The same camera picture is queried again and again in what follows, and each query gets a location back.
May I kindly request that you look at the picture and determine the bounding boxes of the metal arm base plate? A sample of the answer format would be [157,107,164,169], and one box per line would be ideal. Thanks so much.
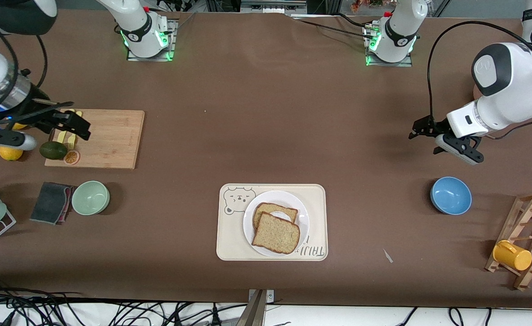
[364,25,413,67]
[126,17,177,62]

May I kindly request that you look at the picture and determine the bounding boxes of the black cable on table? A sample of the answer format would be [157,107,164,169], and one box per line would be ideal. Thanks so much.
[289,13,377,40]

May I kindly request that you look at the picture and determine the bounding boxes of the blue bowl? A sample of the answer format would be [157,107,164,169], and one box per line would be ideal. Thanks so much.
[430,177,472,215]

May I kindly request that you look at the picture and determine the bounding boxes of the white round plate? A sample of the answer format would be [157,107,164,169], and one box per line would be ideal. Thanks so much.
[243,190,310,258]

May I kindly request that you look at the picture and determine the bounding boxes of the metal table edge bracket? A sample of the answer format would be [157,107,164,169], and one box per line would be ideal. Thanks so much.
[234,289,276,326]

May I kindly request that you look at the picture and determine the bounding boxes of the grey folded cloth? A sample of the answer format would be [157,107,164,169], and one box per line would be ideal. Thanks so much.
[30,182,74,225]

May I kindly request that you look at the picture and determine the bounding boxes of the cream bear print tray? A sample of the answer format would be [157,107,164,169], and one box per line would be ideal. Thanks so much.
[216,183,328,262]

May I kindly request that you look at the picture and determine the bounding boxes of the wooden cutting board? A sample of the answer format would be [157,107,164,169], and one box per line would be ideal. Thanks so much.
[44,109,145,170]

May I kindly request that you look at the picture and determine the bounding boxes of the black floor cable bundle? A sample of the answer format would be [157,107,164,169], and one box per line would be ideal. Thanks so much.
[0,278,248,326]

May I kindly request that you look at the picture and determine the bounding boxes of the yellow mug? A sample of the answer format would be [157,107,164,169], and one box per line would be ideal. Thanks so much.
[493,240,532,271]

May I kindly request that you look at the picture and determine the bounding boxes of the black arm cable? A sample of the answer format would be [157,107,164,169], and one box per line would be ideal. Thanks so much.
[0,18,49,127]
[426,20,532,140]

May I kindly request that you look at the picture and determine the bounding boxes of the brown bread slice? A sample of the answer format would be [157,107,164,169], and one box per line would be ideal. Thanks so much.
[253,202,299,229]
[252,211,301,254]

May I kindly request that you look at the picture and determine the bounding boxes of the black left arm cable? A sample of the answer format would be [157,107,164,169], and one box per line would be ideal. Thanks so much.
[426,20,532,140]

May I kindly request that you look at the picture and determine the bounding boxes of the pale green bowl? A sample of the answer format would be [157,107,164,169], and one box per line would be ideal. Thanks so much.
[71,181,110,216]

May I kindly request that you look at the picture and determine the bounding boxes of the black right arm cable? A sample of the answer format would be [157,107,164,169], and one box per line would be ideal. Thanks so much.
[0,18,49,127]

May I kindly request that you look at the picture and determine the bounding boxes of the dark green avocado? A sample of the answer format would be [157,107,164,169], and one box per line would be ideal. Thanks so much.
[39,141,69,160]

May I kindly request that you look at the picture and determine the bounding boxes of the yellow plastic fork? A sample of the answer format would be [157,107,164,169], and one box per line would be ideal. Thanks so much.
[67,111,83,150]

